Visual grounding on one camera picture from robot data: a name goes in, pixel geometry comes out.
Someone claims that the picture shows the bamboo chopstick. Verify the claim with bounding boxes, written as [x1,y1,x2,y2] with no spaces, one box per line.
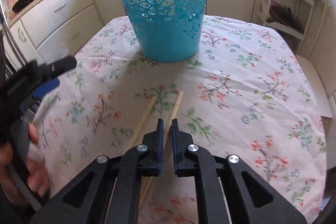
[125,96,158,151]
[139,91,184,207]

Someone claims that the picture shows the person left hand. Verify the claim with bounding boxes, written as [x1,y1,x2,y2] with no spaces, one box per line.
[1,121,50,211]

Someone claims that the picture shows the floral white tablecloth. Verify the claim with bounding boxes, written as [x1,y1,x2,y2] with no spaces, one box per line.
[34,16,326,223]

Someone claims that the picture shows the white wooden step stool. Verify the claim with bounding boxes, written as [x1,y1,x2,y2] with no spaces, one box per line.
[296,55,335,119]

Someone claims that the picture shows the white storage rack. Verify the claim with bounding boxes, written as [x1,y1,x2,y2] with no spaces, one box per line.
[252,0,315,53]

